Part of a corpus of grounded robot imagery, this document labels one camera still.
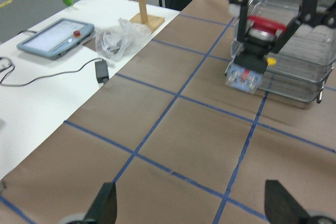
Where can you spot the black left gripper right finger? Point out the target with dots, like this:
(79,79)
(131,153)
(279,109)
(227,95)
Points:
(281,207)

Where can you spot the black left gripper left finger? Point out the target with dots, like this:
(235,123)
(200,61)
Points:
(104,207)

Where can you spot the red emergency stop button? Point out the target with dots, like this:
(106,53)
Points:
(249,63)

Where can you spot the brown paper table mat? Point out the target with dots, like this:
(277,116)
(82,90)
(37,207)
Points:
(181,146)

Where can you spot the wooden mug tree stand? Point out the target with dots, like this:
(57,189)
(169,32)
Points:
(151,21)

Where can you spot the black power adapter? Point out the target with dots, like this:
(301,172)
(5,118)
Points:
(101,69)

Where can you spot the crumpled clear plastic bag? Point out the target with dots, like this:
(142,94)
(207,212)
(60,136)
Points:
(117,41)

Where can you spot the grey teach pendant tablet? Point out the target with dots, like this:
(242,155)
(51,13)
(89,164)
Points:
(55,40)

